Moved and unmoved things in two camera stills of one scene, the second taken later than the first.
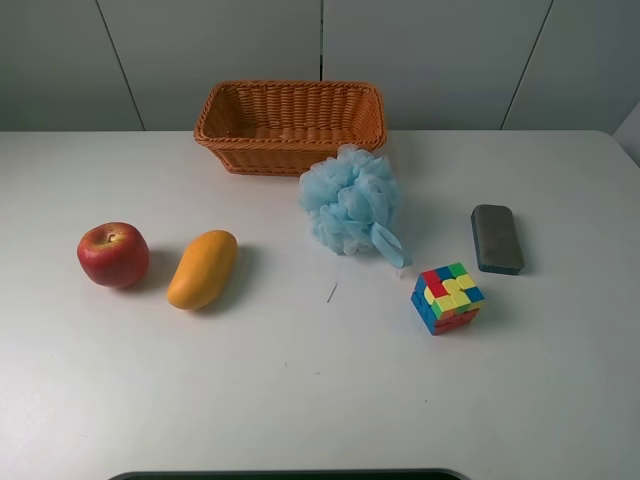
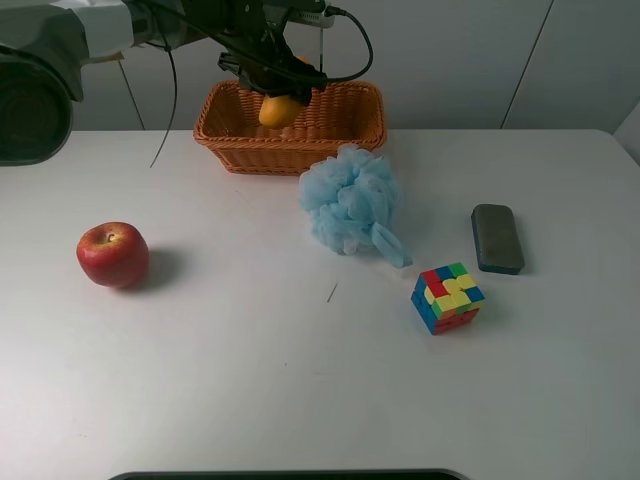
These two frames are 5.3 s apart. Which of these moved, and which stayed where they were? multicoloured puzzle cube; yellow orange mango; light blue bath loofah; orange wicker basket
Moved: yellow orange mango
Stayed: light blue bath loofah; orange wicker basket; multicoloured puzzle cube
